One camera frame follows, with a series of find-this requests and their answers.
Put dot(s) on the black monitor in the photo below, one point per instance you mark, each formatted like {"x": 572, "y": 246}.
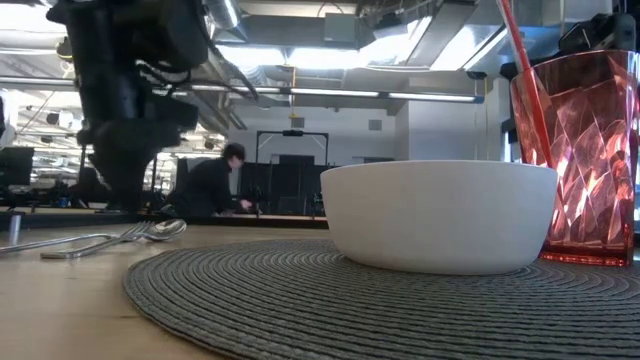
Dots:
{"x": 15, "y": 165}

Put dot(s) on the black station frame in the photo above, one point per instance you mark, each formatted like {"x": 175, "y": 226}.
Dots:
{"x": 292, "y": 133}

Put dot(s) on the black table frame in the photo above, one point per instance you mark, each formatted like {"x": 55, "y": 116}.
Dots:
{"x": 280, "y": 221}

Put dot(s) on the silver metal post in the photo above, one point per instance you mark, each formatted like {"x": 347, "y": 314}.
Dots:
{"x": 15, "y": 230}

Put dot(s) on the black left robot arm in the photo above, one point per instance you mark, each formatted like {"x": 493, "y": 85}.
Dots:
{"x": 110, "y": 35}

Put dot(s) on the grey wall vent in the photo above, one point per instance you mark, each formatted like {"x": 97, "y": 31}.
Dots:
{"x": 297, "y": 123}
{"x": 375, "y": 124}

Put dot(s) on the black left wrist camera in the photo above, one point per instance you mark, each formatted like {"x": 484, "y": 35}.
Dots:
{"x": 187, "y": 35}

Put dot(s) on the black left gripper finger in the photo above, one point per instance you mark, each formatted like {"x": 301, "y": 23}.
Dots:
{"x": 122, "y": 175}

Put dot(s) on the silver fork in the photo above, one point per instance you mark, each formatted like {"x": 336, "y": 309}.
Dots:
{"x": 60, "y": 241}

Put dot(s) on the person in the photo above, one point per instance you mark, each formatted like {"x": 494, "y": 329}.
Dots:
{"x": 210, "y": 185}

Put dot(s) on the grey round woven placemat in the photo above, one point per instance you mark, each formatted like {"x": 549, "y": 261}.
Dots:
{"x": 350, "y": 310}

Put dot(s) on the round silver air duct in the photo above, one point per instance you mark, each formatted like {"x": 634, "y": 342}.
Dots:
{"x": 227, "y": 15}

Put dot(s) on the red straw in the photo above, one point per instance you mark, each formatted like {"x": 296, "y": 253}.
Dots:
{"x": 520, "y": 55}

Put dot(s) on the black partition panel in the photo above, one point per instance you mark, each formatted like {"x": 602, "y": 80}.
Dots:
{"x": 290, "y": 180}

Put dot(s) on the white bowl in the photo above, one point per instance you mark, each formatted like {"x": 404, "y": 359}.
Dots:
{"x": 440, "y": 215}

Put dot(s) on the silver spoon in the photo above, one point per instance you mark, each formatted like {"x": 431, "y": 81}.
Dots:
{"x": 170, "y": 229}

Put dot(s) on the red faceted plastic cup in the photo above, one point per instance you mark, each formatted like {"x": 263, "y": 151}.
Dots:
{"x": 585, "y": 150}

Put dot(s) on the long tube light fixture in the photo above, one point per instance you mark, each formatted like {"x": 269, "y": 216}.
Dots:
{"x": 330, "y": 93}

